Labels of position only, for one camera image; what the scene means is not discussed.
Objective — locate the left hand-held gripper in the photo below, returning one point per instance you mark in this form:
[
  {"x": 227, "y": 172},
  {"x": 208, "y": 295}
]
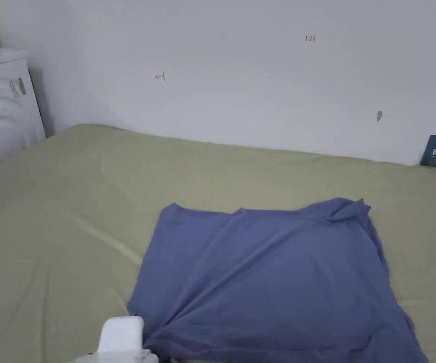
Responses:
[{"x": 121, "y": 338}]

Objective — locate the blue shirt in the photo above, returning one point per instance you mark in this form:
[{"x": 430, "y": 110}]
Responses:
[{"x": 267, "y": 287}]

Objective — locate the bed with pale green sheet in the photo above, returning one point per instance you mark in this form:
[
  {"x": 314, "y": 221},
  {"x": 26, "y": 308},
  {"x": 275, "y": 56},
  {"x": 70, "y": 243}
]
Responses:
[{"x": 66, "y": 234}]

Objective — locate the white washing machine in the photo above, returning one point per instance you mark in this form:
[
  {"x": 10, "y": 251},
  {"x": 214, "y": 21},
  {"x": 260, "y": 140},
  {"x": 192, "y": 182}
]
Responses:
[{"x": 2, "y": 109}]

